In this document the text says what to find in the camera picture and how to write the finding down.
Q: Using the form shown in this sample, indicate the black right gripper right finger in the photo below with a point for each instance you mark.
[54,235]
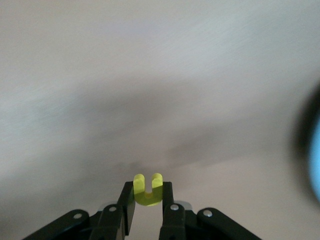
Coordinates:
[172,222]

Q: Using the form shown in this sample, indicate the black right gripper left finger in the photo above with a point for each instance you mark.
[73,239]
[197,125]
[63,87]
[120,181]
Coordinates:
[112,220]

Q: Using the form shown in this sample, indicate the yellow foam letter u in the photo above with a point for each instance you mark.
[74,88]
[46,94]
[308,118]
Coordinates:
[147,200]

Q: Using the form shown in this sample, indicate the blue plate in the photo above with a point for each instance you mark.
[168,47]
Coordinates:
[316,160]

